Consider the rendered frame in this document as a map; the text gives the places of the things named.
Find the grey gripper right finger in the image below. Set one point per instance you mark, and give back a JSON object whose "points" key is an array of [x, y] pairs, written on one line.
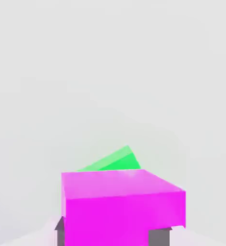
{"points": [[159, 237]]}

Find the small green cube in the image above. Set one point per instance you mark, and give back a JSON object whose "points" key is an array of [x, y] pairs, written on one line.
{"points": [[122, 160]]}

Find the small magenta cube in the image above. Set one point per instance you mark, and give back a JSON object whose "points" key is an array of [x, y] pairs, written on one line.
{"points": [[124, 211]]}

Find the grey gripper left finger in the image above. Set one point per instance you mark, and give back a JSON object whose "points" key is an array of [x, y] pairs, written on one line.
{"points": [[60, 233]]}

